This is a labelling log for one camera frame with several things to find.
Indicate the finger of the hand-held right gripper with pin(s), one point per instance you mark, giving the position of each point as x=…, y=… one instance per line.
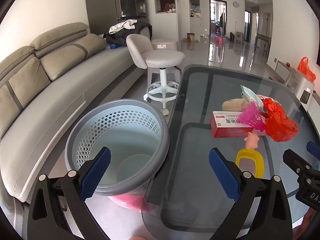
x=296, y=161
x=314, y=150

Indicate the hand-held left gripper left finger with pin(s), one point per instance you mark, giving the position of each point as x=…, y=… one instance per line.
x=96, y=172

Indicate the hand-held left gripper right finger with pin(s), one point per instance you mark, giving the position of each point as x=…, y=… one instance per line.
x=225, y=172

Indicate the red plastic bag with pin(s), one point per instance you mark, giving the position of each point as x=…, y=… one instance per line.
x=280, y=125

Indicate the grey perforated waste basket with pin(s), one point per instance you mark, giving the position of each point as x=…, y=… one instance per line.
x=140, y=155

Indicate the white wet wipe packet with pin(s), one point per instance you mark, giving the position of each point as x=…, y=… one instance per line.
x=250, y=95

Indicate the red medicine box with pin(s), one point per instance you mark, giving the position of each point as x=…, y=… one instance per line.
x=225, y=127

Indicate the white box appliance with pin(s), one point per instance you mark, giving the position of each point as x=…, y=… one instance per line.
x=300, y=85

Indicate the beige plush toy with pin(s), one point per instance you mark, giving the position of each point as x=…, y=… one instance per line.
x=233, y=104

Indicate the orange plastic bag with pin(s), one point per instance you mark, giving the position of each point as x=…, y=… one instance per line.
x=306, y=70

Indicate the grey leather sofa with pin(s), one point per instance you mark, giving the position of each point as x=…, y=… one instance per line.
x=50, y=105

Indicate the dark glass table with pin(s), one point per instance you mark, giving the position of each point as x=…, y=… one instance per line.
x=200, y=92

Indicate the white low cabinet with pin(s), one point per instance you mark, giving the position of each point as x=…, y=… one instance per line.
x=281, y=68

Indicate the wooden side table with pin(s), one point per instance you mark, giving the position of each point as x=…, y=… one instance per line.
x=263, y=38

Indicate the small blue object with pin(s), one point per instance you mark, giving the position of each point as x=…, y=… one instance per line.
x=114, y=47

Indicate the white swivel chair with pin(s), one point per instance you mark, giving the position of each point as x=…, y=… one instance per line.
x=162, y=56

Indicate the cardboard box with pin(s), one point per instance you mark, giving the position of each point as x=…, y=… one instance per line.
x=238, y=37

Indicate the pile of clothes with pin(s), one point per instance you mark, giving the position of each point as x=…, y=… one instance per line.
x=125, y=38

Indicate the brown waste bin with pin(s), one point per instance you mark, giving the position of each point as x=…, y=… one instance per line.
x=191, y=37

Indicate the white round ottoman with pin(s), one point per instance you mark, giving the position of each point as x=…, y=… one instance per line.
x=165, y=45

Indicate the white cloth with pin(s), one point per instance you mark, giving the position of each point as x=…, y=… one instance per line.
x=122, y=26

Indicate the dark grey glass-door cabinet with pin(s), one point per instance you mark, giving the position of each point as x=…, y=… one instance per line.
x=100, y=5

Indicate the brown teddy bear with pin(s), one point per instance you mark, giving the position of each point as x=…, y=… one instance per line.
x=170, y=7

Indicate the round wall clock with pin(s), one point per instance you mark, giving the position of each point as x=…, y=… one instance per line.
x=236, y=4

